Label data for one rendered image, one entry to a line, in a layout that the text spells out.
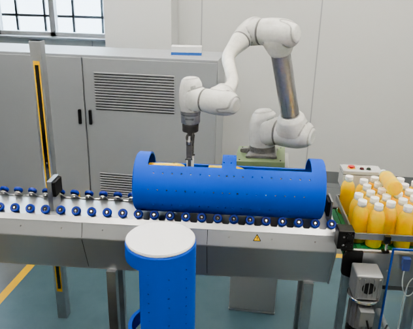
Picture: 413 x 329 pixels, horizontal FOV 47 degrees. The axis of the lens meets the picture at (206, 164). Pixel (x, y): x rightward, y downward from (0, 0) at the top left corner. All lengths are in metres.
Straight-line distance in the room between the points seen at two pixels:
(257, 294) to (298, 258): 0.89
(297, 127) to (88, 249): 1.26
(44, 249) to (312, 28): 3.38
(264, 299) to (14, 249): 1.56
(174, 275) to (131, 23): 3.32
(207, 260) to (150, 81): 1.85
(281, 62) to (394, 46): 2.67
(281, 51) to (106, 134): 2.03
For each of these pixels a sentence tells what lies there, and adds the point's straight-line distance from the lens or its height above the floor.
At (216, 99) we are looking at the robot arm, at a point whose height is 1.53.
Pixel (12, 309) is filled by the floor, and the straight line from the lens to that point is 3.46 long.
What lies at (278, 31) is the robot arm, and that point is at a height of 1.79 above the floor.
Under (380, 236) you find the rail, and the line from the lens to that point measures 2.26.
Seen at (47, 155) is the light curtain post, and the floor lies 1.09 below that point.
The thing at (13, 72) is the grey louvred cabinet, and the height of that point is 1.28.
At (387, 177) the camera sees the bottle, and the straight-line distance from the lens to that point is 2.39.
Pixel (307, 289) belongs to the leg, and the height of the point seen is 0.60.
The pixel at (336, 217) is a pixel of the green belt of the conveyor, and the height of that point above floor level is 0.90.
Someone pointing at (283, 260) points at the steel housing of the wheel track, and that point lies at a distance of 2.36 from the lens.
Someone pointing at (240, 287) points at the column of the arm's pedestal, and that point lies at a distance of 3.17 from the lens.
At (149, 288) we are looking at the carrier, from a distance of 1.91.
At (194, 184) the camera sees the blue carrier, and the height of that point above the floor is 1.14.
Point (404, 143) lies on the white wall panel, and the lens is 5.29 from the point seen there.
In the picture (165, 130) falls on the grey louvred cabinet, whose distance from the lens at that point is 3.89.
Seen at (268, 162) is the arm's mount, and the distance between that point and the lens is 2.77.
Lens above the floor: 1.99
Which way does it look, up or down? 21 degrees down
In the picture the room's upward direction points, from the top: 1 degrees clockwise
